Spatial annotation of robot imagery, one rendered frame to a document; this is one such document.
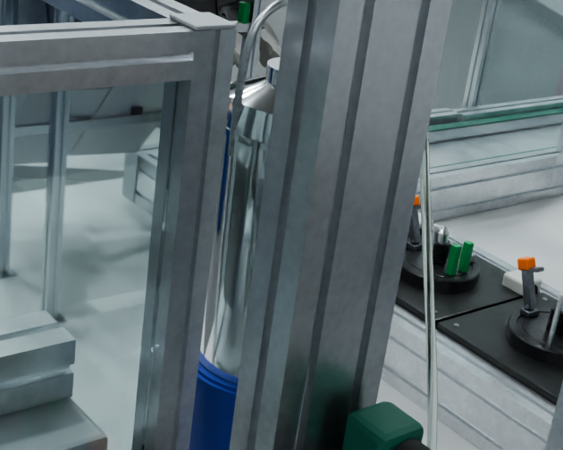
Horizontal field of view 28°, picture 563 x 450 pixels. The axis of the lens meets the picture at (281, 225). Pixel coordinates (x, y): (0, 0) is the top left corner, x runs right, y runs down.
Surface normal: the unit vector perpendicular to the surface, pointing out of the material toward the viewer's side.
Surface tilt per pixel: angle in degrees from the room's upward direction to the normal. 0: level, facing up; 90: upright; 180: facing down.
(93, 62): 90
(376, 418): 0
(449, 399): 90
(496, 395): 90
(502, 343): 0
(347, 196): 90
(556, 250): 0
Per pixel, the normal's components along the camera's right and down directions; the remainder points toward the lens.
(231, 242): -0.62, 0.24
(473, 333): 0.13, -0.91
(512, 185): 0.61, 0.38
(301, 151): -0.79, 0.15
